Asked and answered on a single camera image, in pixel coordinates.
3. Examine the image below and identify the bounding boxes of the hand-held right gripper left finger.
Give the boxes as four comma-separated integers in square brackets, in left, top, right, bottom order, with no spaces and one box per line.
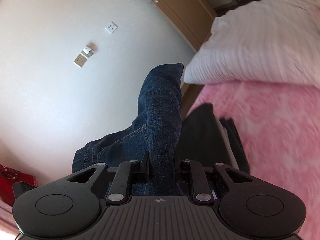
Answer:
[67,152,151,205]

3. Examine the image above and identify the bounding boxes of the red cloth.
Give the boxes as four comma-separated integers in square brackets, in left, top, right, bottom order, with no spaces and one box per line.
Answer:
[0,164,38,202]

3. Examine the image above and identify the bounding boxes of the blue denim jeans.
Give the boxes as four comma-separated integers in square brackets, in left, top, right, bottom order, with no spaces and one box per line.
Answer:
[72,62,184,197]

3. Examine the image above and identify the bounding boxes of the white plug adapter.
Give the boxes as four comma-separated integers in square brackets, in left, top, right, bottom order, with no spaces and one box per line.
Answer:
[82,43,96,56]

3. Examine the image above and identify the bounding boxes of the black garment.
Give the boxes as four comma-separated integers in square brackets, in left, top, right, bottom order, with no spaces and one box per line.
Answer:
[176,102,251,176]

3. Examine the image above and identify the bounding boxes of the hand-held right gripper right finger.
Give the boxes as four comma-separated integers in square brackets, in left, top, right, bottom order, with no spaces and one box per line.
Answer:
[172,155,254,203]

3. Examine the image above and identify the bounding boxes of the wooden door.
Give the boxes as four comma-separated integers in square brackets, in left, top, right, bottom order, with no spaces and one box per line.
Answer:
[128,0,217,53]

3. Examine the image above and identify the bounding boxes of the silver wall socket plate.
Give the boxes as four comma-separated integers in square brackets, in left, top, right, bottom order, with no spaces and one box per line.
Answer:
[73,54,88,69]

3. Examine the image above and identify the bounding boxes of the white square wall socket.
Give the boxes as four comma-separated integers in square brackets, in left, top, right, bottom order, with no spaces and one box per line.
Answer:
[104,21,118,34]

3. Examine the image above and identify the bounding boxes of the pink rose print blanket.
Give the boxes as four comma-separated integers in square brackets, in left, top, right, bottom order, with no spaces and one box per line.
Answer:
[186,80,320,240]

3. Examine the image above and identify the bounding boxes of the striped white duvet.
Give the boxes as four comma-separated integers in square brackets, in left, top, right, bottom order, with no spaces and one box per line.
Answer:
[184,0,320,90]

